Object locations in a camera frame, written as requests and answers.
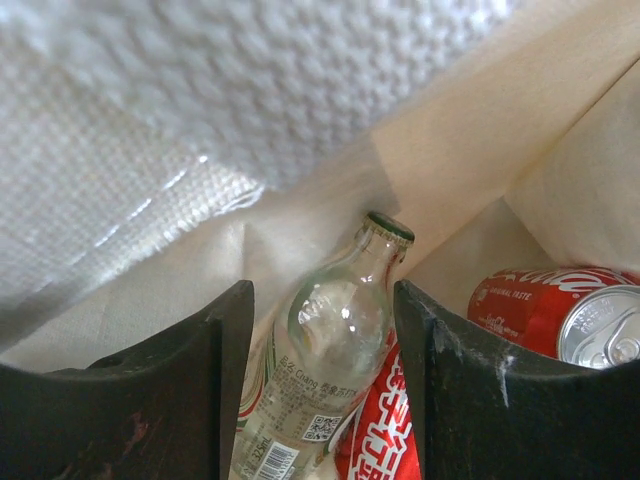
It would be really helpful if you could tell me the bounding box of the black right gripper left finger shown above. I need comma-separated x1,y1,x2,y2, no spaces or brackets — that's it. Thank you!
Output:
1,280,254,479

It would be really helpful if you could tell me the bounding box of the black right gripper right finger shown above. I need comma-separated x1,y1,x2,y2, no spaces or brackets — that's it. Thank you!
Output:
394,281,639,479

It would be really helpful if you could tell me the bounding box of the red cola can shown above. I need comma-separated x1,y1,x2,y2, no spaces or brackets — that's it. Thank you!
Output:
467,267,639,370

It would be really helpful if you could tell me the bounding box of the clear bottle green cap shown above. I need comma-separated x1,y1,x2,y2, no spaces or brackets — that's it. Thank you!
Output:
230,211,415,479

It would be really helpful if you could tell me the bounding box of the cream canvas tote bag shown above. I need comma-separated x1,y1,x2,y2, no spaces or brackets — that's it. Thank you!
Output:
1,1,639,372

